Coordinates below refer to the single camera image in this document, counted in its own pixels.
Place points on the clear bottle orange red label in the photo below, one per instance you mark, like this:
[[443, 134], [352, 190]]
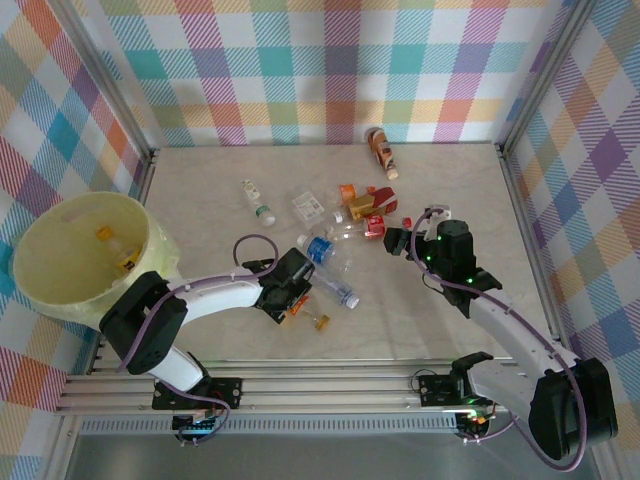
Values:
[[320, 322]]

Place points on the red carton white stripe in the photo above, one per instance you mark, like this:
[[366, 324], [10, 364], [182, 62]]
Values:
[[385, 197]]

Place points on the clear bottle blue label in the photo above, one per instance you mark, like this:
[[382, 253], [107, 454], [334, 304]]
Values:
[[320, 250]]

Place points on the large clear bottle white cap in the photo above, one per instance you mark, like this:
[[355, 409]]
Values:
[[342, 290]]

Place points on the red box carton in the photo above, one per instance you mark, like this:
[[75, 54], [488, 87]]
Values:
[[374, 227]]

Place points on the gold label bottle white cap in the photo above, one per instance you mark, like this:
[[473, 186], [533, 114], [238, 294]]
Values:
[[361, 207]]

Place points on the small bottle green label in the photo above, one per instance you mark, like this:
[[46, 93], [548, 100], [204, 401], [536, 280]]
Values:
[[260, 205]]

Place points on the clear square plastic package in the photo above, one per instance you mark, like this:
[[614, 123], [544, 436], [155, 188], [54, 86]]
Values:
[[310, 207]]

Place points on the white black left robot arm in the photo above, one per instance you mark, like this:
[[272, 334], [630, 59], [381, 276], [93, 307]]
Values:
[[215, 300]]

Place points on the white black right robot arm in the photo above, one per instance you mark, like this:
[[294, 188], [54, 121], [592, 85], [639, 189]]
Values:
[[505, 320]]

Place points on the yellow-green bin liner bag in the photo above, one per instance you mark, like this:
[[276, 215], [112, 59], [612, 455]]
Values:
[[167, 250]]

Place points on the cream round plastic bin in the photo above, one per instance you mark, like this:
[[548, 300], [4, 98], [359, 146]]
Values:
[[75, 280]]

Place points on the brown label bottle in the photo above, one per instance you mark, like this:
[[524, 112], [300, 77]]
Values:
[[382, 152]]

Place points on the small electronics board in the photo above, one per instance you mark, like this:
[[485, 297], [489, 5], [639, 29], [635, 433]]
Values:
[[195, 425], [475, 422]]

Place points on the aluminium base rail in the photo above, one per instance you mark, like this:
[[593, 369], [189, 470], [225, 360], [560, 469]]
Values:
[[325, 392]]

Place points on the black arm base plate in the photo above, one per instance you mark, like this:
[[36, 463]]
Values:
[[435, 390], [225, 392]]

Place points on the aluminium frame post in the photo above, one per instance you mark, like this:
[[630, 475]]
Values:
[[545, 75], [105, 80]]

